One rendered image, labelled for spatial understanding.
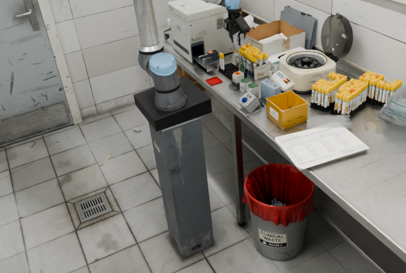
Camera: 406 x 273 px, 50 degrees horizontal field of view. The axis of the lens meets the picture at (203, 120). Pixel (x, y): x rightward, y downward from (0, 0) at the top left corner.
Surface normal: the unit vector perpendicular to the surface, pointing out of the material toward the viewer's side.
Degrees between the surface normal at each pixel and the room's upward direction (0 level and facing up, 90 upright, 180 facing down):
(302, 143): 0
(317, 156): 0
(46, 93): 90
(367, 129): 0
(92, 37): 90
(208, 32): 90
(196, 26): 90
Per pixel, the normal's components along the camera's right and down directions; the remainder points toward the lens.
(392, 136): -0.09, -0.84
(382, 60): -0.89, 0.31
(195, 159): 0.45, 0.45
